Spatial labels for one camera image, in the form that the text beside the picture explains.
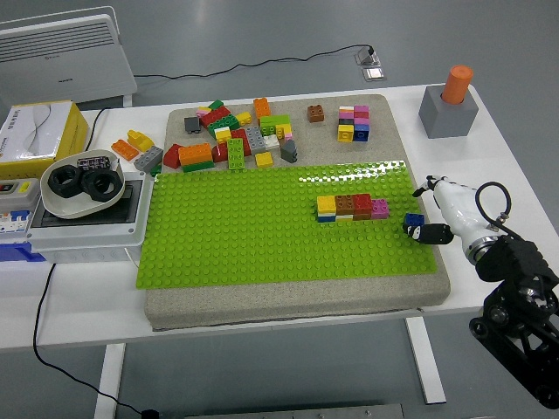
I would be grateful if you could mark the yellow and white tissue box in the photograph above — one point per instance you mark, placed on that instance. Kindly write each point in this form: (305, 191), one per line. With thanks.
(39, 131)

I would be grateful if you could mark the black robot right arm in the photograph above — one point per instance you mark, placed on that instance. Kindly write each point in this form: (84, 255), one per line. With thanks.
(519, 257)

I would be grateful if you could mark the blue cube toy brick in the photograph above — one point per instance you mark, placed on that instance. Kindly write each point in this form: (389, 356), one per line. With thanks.
(361, 132)

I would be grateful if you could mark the blue square toy brick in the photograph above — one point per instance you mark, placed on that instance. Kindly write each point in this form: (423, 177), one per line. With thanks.
(414, 219)

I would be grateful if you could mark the dark grey toy brick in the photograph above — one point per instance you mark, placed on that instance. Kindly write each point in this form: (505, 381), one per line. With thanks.
(192, 125)

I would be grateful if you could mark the green long flat brick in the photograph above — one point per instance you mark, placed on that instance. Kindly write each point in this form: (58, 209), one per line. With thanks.
(198, 166)

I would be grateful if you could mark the yellow square toy brick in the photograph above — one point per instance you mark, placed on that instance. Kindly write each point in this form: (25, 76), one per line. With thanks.
(284, 129)
(326, 204)
(244, 118)
(264, 160)

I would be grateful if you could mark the grey circuit breaker box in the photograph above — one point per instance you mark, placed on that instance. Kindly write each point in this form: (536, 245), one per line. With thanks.
(15, 205)

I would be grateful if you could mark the green studded baseplate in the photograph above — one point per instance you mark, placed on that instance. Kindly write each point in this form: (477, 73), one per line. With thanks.
(240, 227)

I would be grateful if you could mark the brown square toy brick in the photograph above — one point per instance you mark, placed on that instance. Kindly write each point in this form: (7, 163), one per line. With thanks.
(315, 113)
(345, 204)

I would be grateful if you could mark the yellow cube toy brick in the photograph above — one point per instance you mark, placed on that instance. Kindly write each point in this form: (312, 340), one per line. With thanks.
(345, 133)

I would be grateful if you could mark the grey-brown foam mat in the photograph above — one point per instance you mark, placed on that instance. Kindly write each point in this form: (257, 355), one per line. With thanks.
(305, 301)

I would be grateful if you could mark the orange tall toy brick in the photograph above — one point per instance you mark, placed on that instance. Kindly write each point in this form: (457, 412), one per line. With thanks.
(261, 107)

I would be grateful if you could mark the yellow small toy brick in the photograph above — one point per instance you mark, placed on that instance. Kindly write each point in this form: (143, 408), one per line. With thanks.
(204, 110)

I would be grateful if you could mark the dark green toy brick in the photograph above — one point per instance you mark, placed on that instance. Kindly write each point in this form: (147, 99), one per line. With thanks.
(223, 123)

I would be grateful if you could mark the white electric panel heater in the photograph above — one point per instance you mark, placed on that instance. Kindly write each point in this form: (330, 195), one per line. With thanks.
(61, 61)

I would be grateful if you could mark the white square toy brick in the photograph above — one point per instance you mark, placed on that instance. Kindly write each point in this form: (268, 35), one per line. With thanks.
(271, 142)

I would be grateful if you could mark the orange cylinder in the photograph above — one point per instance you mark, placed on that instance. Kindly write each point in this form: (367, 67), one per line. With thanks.
(456, 85)

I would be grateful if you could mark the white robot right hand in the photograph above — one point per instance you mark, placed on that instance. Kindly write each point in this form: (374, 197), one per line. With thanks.
(456, 209)

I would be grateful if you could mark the dark grey sloped brick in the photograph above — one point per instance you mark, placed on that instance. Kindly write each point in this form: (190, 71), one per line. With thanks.
(288, 151)

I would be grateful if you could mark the grey electrical junction box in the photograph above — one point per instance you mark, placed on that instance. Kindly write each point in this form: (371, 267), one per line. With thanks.
(87, 238)

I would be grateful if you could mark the red sloped toy brick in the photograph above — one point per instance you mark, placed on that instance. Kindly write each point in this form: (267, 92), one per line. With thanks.
(173, 156)

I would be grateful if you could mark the white thin toy brick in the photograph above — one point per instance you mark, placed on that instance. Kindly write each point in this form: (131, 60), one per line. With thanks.
(326, 213)

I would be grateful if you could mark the red large toy brick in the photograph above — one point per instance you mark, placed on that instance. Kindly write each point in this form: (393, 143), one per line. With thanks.
(216, 115)

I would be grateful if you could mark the white and yellow brick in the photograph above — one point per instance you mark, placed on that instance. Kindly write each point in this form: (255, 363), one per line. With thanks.
(222, 134)

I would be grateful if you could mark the blue thin toy brick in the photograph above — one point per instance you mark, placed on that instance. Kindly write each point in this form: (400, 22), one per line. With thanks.
(326, 219)

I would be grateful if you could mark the green small toy brick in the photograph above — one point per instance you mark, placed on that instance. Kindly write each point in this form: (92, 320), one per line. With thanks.
(156, 170)
(216, 105)

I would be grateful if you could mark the grey metal plate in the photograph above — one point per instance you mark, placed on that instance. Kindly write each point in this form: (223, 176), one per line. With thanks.
(292, 411)

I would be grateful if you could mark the open metal floor socket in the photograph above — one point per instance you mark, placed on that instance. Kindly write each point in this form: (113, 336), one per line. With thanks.
(368, 57)

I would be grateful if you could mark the grey cube holder block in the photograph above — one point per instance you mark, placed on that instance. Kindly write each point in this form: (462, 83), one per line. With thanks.
(447, 118)

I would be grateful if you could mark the pale yellow thin brick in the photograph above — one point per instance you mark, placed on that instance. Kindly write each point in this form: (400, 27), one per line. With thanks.
(345, 217)

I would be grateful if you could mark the dark block with pink dots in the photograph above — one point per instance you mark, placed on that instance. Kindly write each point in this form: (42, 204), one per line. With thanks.
(93, 162)

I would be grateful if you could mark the dark orange thin brick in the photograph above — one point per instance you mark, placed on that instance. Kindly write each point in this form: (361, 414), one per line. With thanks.
(362, 216)

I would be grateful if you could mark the pink square toy brick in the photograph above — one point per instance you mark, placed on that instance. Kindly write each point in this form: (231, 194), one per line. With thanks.
(380, 208)

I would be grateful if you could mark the black large hex nut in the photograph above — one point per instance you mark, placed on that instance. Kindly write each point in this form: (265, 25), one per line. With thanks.
(101, 185)
(64, 181)

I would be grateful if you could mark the red long toy brick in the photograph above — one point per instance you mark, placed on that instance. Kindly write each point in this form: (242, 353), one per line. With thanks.
(241, 134)

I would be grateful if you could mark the pink small cube brick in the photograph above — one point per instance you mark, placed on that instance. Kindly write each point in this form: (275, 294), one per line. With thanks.
(361, 108)

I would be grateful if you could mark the yellow curved toy brick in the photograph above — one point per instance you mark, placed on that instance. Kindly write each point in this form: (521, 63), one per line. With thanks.
(140, 140)

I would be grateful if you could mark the grey long toy brick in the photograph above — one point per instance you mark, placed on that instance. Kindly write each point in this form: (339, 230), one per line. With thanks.
(255, 139)
(148, 158)

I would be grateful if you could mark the white plastic bowl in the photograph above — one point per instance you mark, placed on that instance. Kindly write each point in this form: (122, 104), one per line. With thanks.
(65, 207)

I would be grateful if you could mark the lime green long brick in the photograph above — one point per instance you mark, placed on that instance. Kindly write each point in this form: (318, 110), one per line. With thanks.
(236, 154)

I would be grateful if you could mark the closed metal floor socket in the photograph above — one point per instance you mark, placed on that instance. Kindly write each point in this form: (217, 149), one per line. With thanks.
(374, 73)

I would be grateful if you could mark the lime green block brick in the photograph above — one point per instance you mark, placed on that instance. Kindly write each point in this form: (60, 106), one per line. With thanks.
(274, 122)

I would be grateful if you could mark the black plug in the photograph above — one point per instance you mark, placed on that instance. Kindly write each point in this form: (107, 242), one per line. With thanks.
(149, 414)

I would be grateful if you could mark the orange long toy brick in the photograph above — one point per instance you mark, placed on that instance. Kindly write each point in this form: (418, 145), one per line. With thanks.
(195, 153)
(125, 149)

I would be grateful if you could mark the white table leg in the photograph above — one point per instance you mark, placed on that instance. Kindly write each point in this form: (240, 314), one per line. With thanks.
(109, 379)
(425, 362)

